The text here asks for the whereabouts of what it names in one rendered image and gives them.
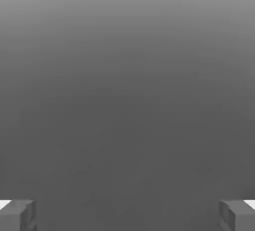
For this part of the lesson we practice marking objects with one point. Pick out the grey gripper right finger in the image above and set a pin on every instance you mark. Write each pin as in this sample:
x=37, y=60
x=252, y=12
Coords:
x=239, y=217

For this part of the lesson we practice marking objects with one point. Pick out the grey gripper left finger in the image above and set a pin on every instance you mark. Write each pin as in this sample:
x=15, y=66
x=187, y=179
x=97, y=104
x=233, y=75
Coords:
x=16, y=217

